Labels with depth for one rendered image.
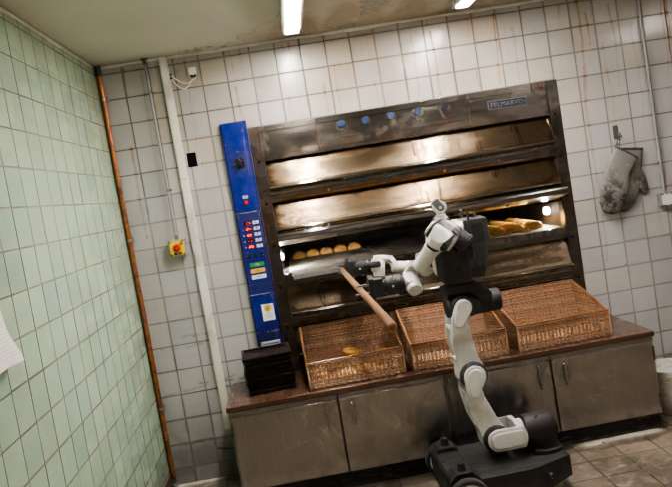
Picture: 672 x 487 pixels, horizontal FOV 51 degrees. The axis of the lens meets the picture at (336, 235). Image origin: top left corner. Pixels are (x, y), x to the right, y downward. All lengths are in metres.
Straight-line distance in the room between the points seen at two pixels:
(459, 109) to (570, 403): 1.86
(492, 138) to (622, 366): 1.54
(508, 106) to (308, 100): 1.25
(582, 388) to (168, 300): 2.48
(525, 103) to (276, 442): 2.53
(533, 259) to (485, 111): 0.98
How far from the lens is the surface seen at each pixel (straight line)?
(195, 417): 4.63
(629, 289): 4.92
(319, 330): 4.42
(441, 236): 3.08
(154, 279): 4.48
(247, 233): 4.36
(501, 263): 4.60
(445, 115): 4.53
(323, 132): 4.41
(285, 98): 4.42
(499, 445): 3.79
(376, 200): 4.42
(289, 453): 4.09
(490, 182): 4.56
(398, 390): 4.03
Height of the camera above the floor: 1.67
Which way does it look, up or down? 4 degrees down
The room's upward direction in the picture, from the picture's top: 9 degrees counter-clockwise
